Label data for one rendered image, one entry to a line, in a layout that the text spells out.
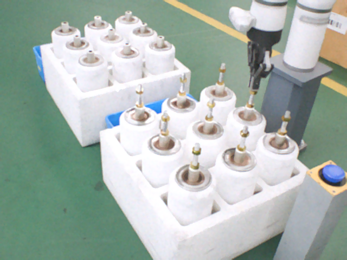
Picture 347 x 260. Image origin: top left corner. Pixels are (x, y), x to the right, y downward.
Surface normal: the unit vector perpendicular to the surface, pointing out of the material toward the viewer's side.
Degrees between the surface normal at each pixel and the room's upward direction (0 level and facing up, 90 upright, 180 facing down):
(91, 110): 90
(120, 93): 90
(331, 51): 89
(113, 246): 0
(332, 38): 89
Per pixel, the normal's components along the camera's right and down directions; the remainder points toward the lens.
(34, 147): 0.06, -0.79
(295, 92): -0.12, 0.60
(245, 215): 0.51, 0.55
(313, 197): -0.86, 0.28
